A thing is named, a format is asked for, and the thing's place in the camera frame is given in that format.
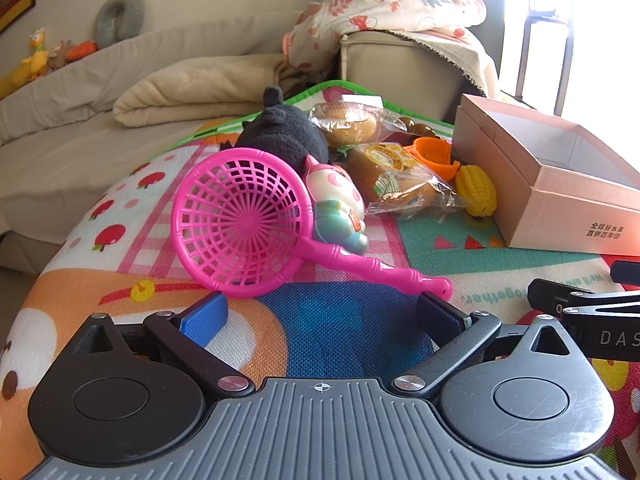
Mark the black plush toy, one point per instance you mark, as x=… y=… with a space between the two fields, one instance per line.
x=285 y=130

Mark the grey fringed towel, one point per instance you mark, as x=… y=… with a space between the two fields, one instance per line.
x=470 y=60

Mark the folded beige blanket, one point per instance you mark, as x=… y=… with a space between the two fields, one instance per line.
x=200 y=90

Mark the black window frame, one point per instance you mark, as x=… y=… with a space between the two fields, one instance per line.
x=525 y=60

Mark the yellow toy corn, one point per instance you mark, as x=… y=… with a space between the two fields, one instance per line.
x=475 y=190

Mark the orange toy cup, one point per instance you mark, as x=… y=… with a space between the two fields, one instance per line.
x=432 y=152

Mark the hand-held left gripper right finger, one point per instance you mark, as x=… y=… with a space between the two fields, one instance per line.
x=436 y=312

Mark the colourful play mat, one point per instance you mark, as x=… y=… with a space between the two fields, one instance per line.
x=325 y=320

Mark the oblong bread packet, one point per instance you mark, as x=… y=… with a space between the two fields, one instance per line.
x=380 y=170

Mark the orange plush toy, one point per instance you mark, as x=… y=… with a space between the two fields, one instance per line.
x=80 y=51

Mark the pink and teal pig toy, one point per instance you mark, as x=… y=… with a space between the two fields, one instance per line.
x=335 y=195

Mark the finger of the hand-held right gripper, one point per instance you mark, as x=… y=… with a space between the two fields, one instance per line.
x=626 y=271
x=550 y=292

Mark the pink cardboard box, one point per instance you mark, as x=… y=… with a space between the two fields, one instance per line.
x=565 y=210

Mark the pink plastic strainer basket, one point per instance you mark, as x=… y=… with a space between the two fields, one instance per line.
x=246 y=220

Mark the round bread packet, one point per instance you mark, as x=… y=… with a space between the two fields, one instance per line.
x=345 y=127

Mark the yellow plush toy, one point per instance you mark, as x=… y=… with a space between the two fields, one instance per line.
x=35 y=60

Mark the chestnut packet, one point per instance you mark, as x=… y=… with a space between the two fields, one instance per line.
x=415 y=127

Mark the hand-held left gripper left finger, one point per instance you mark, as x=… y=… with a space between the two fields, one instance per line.
x=205 y=312

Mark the beige sofa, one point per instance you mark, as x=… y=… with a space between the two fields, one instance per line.
x=65 y=160

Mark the grey neck pillow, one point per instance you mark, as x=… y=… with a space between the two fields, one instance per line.
x=107 y=20

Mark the floral quilt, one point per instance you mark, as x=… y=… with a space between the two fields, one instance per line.
x=390 y=5

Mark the brown plush toy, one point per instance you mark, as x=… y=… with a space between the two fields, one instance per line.
x=59 y=57

